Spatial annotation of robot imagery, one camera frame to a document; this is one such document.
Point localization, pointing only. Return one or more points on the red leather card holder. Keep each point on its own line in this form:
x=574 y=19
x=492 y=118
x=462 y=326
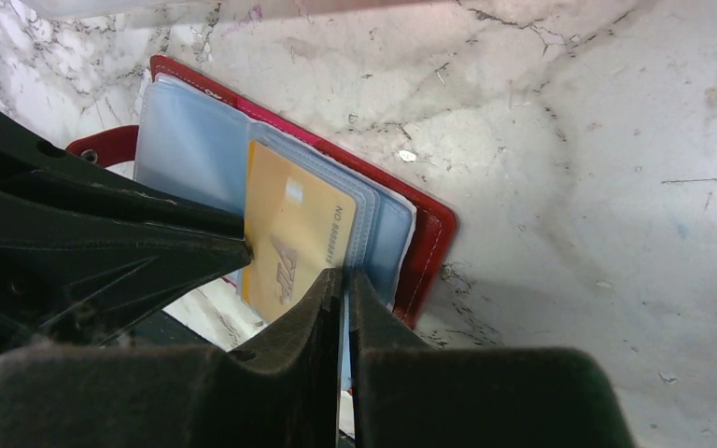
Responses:
x=191 y=142

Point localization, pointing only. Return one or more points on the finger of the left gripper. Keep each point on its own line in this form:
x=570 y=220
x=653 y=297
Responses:
x=86 y=254

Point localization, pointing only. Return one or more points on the gold card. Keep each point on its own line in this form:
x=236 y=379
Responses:
x=296 y=225

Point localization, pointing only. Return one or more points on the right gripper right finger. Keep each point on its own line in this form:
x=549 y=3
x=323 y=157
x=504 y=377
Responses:
x=409 y=394

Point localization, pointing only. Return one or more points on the white plastic bin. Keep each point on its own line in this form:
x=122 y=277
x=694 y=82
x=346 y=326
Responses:
x=63 y=9

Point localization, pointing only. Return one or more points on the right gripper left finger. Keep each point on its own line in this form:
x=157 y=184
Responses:
x=278 y=389

